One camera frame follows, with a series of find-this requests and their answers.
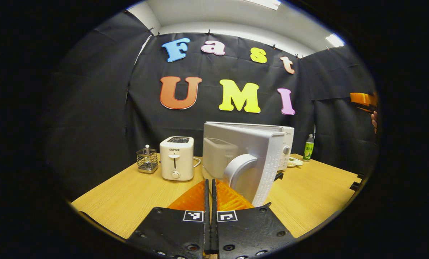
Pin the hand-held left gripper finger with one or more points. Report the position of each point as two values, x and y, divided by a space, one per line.
207 233
215 233

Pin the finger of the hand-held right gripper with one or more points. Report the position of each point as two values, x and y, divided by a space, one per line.
361 98

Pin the white microwave oven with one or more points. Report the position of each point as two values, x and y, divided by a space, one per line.
257 144

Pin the ceiling light panel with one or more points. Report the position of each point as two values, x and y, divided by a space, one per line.
334 40
268 3

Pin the green label drink bottle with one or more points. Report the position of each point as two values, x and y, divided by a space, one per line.
308 149

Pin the black table clamp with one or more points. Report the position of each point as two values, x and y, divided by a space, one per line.
354 186
361 176

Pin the white toaster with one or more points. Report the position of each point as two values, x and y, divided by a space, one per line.
176 158

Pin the white divided dish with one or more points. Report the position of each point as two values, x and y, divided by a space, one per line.
295 163

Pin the metal mesh holder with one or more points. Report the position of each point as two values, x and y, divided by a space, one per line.
142 163

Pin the metal utensil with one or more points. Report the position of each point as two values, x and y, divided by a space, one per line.
147 151

